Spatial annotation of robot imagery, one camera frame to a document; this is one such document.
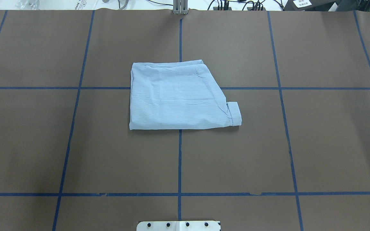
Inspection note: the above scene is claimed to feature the aluminium frame post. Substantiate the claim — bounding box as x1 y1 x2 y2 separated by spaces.
173 0 189 15

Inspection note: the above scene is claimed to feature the white mounting plate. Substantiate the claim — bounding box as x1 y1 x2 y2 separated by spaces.
136 220 221 231

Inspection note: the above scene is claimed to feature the light blue striped shirt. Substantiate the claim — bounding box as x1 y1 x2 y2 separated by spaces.
129 60 242 130

